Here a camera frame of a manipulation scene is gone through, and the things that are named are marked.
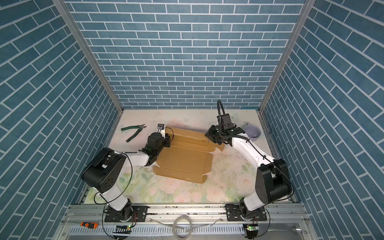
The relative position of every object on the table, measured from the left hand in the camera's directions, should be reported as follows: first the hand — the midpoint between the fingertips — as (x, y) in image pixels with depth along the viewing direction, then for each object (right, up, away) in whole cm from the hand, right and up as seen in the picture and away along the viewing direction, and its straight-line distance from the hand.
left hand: (168, 133), depth 95 cm
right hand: (+22, +1, -10) cm, 24 cm away
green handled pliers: (-23, +4, +13) cm, 27 cm away
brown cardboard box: (+13, -16, -2) cm, 21 cm away
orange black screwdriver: (-32, -41, -26) cm, 58 cm away
